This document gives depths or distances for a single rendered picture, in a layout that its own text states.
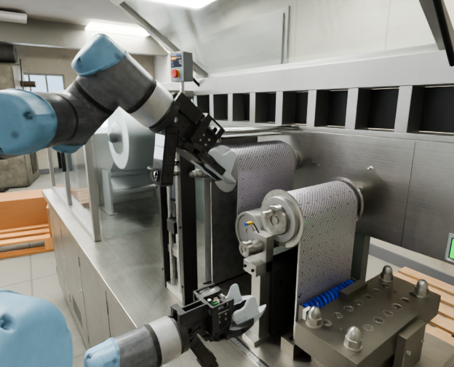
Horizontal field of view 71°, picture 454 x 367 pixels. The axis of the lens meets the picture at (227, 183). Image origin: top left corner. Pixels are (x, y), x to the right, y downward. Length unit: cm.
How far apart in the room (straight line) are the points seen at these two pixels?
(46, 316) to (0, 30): 707
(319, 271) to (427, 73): 56
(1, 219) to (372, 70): 405
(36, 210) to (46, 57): 462
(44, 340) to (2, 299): 5
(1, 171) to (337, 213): 671
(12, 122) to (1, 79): 665
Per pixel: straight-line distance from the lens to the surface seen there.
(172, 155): 60
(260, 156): 99
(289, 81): 122
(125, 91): 55
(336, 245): 94
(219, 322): 69
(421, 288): 104
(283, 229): 80
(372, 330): 87
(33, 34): 732
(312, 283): 90
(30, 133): 43
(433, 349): 110
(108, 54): 54
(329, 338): 82
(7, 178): 719
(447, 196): 96
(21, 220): 439
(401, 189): 100
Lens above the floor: 153
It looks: 14 degrees down
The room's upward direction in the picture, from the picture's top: straight up
